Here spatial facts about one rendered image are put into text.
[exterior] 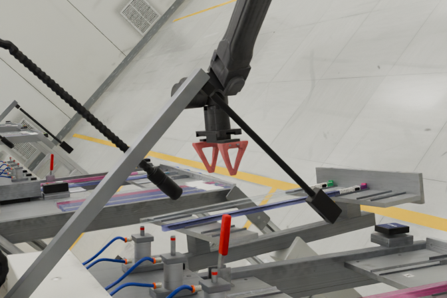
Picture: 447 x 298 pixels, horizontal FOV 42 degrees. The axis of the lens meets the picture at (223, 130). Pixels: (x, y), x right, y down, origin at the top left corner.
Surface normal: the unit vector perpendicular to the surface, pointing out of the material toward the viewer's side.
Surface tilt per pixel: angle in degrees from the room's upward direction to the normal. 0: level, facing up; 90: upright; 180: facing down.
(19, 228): 90
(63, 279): 48
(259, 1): 126
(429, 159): 0
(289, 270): 90
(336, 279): 90
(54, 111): 90
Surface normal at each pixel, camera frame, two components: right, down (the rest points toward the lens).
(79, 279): 0.00, -1.00
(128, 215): 0.44, 0.04
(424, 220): -0.67, -0.65
